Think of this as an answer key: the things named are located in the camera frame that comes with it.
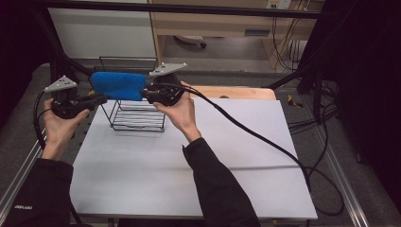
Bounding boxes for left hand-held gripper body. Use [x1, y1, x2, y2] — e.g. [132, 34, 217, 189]
[44, 75, 86, 120]

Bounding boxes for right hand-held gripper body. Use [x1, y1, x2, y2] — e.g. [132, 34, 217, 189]
[148, 61, 188, 107]

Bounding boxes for black wire rack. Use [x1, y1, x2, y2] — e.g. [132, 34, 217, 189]
[88, 56, 167, 132]

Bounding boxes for blue towel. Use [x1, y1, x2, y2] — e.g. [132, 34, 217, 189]
[91, 71, 148, 102]

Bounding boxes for person's left hand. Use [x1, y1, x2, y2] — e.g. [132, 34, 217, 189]
[42, 97, 91, 161]

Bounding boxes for person's right hand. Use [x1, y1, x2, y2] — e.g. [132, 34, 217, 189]
[153, 80, 202, 144]

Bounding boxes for office chair base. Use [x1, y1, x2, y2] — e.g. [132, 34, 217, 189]
[174, 35, 207, 49]

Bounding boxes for white cabinet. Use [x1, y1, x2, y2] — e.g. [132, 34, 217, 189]
[47, 8, 157, 60]

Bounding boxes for black curtain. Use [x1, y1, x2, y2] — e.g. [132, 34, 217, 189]
[0, 0, 58, 127]
[299, 0, 401, 202]

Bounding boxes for light wooden desk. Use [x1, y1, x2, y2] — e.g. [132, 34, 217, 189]
[148, 0, 325, 69]

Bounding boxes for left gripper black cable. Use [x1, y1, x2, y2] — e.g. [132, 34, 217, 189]
[32, 89, 83, 225]

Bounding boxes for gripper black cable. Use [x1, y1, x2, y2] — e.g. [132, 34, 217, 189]
[32, 89, 83, 225]
[152, 82, 345, 218]

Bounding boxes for aluminium floor rail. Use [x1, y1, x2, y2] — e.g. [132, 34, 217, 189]
[0, 131, 48, 216]
[310, 126, 370, 227]

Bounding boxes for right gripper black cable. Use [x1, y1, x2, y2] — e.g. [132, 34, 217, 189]
[152, 82, 345, 218]

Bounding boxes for black metal frame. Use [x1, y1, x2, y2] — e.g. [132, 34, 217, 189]
[31, 0, 335, 117]

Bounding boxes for hanging desk cables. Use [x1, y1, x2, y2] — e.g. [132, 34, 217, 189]
[272, 17, 305, 72]

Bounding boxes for white wall socket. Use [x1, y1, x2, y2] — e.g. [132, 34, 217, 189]
[266, 0, 292, 9]

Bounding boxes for black floor cables bundle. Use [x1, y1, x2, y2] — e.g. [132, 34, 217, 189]
[288, 79, 339, 135]

